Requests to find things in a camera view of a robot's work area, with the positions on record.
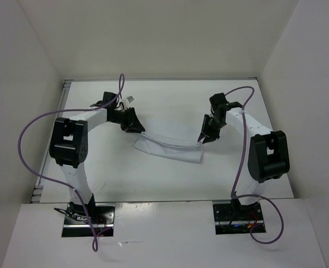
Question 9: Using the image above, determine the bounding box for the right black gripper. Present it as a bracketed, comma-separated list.
[198, 113, 226, 143]

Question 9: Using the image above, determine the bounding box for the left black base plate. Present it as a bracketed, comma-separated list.
[58, 203, 115, 238]

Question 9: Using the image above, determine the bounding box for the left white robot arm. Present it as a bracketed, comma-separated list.
[49, 92, 145, 223]

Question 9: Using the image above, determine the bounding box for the white skirt cloth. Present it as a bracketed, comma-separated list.
[134, 132, 203, 164]

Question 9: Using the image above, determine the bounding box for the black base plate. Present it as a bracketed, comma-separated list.
[58, 203, 115, 238]
[212, 199, 266, 235]

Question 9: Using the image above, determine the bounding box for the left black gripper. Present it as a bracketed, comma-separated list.
[108, 107, 145, 133]

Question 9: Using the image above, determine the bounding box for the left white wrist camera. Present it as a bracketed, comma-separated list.
[118, 96, 134, 111]

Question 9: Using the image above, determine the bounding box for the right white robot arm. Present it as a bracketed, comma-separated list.
[198, 93, 290, 219]

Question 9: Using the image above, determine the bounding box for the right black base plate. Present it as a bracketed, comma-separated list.
[212, 199, 266, 235]

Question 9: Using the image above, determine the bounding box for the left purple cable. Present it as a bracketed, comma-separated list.
[18, 73, 126, 252]

